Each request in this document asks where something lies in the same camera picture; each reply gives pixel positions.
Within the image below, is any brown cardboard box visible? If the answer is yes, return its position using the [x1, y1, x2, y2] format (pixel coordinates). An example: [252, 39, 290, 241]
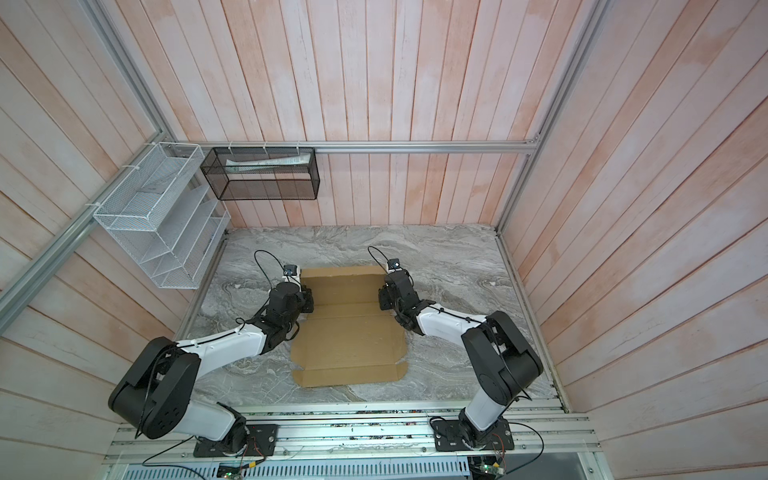
[291, 266, 408, 388]

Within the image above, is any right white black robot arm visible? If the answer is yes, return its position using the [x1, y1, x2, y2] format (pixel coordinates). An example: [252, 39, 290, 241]
[379, 268, 544, 452]

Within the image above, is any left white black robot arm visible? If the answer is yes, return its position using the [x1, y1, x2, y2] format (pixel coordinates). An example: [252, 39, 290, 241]
[108, 279, 314, 456]

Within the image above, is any white paper in basket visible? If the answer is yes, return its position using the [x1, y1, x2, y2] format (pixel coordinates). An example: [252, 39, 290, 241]
[224, 154, 312, 174]

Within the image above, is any black wire mesh basket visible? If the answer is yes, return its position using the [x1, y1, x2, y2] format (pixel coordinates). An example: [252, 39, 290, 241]
[201, 146, 321, 201]

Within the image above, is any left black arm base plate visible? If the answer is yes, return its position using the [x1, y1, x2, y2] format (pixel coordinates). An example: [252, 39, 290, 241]
[193, 423, 279, 458]

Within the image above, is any white wire mesh shelf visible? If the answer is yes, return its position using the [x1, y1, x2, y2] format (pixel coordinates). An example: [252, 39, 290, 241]
[94, 142, 230, 290]

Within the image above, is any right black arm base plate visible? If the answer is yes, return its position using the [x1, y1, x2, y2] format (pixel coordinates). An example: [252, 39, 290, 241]
[428, 417, 514, 452]

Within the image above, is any aluminium frame rail front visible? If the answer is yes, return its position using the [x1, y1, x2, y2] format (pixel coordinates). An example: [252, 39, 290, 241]
[101, 400, 602, 466]

